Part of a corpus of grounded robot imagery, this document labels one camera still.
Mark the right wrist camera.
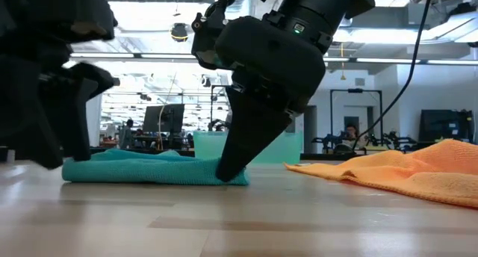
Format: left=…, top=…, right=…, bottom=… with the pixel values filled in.
left=190, top=0, right=237, bottom=70

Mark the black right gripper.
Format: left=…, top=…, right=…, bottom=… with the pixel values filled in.
left=214, top=16, right=326, bottom=182

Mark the black tall frame stand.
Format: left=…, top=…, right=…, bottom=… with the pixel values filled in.
left=210, top=84, right=235, bottom=133
left=329, top=87, right=384, bottom=146

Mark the teal microfiber towel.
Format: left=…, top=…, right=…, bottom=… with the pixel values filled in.
left=61, top=148, right=250, bottom=186

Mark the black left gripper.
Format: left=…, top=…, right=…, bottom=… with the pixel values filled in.
left=0, top=0, right=120, bottom=170

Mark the long ceiling light bar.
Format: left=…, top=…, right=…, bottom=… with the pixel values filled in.
left=70, top=52, right=478, bottom=66

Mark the teal translucent plastic basket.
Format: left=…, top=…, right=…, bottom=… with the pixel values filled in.
left=193, top=131, right=304, bottom=164

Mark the black desktop monitor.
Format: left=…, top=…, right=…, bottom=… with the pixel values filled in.
left=141, top=103, right=186, bottom=134

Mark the black robot station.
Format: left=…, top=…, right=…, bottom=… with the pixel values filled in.
left=311, top=132, right=369, bottom=155

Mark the large dark wall screen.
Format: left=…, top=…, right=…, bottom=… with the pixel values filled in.
left=420, top=109, right=475, bottom=142

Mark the long black frame cable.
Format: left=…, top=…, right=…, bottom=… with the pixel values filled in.
left=352, top=0, right=435, bottom=150

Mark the white square column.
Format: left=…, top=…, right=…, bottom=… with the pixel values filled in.
left=84, top=94, right=102, bottom=148

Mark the person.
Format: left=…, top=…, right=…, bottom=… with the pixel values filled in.
left=341, top=124, right=369, bottom=150
left=118, top=118, right=134, bottom=149

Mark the orange microfiber towel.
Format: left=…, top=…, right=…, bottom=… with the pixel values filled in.
left=285, top=138, right=478, bottom=209

